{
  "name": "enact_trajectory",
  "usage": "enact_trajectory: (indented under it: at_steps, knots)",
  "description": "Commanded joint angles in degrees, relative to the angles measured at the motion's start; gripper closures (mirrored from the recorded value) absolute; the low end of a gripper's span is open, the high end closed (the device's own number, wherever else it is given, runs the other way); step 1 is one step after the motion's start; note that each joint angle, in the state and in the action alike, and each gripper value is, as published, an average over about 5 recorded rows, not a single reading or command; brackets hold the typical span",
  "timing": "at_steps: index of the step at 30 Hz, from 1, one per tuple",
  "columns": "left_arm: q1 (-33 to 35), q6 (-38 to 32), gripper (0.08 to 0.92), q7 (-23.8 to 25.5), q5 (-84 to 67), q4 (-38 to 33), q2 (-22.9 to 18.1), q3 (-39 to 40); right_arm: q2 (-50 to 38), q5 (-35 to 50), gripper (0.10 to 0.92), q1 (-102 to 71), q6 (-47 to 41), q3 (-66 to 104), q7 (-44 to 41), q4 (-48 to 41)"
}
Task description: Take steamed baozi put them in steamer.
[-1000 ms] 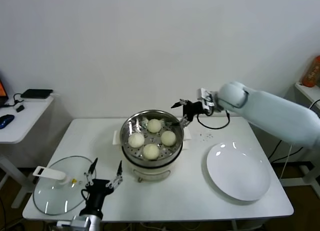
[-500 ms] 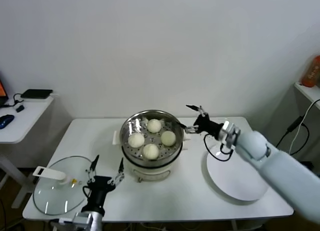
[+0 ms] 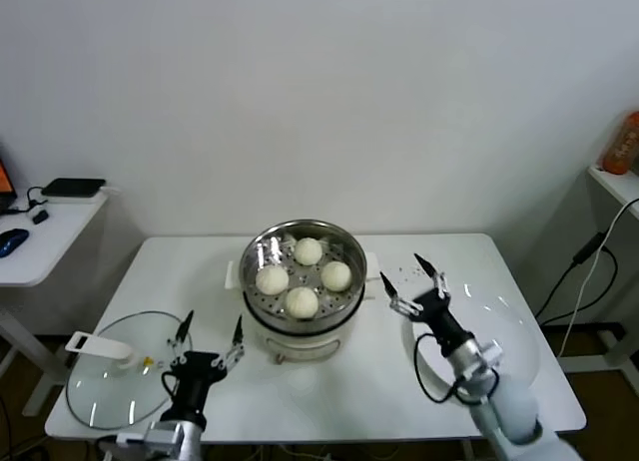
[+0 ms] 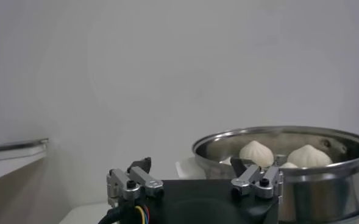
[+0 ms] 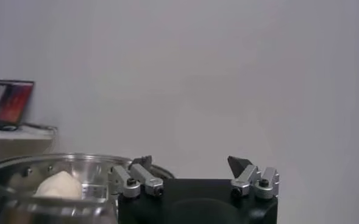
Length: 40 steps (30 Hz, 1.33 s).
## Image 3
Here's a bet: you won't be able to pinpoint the laptop with orange screen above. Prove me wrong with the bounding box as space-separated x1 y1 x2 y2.
0 146 19 216

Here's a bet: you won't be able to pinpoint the blue computer mouse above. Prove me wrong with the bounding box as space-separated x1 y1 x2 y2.
0 228 29 257

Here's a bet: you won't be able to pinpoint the white round plate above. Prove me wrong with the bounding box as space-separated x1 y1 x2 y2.
401 282 543 402

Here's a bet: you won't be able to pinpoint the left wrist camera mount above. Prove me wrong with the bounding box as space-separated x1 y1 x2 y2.
115 420 185 450

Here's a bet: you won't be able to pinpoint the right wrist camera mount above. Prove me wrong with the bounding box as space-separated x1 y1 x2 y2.
476 341 504 370

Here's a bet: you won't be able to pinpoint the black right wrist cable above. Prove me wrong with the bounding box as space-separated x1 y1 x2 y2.
412 330 500 405

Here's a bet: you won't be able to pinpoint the white steamed baozi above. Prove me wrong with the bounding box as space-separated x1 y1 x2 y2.
319 260 352 292
255 265 291 296
284 286 320 320
293 236 324 266

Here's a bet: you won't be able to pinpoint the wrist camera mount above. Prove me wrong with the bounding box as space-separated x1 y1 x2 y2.
476 341 504 370
115 420 185 450

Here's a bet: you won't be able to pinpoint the stainless steel steamer basket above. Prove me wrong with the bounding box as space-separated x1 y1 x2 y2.
225 219 384 327

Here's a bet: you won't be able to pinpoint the scattered brown crumbs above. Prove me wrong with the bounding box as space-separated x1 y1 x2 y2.
387 263 425 282

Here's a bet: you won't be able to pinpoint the white cable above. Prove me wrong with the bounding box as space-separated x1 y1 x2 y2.
561 197 639 357

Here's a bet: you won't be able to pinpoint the orange bottle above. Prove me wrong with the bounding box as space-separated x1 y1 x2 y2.
601 110 639 175

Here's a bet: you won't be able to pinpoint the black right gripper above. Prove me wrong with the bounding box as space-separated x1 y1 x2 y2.
378 252 475 355

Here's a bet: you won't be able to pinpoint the thin black desk cable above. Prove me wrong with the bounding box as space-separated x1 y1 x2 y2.
4 185 49 216

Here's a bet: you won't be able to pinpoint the white side table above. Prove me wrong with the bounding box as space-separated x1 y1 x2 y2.
0 184 119 417

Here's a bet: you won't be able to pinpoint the glass lid with white handle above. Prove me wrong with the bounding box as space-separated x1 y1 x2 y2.
64 309 194 431

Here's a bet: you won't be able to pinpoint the black flat box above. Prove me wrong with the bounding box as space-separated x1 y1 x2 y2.
39 177 107 199

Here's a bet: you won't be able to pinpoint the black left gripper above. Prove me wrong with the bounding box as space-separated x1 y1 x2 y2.
167 309 247 417

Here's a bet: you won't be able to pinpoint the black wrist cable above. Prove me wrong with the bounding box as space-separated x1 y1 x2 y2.
160 370 181 412
412 330 500 405

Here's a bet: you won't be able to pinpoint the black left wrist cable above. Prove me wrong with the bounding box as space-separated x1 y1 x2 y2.
160 370 181 412

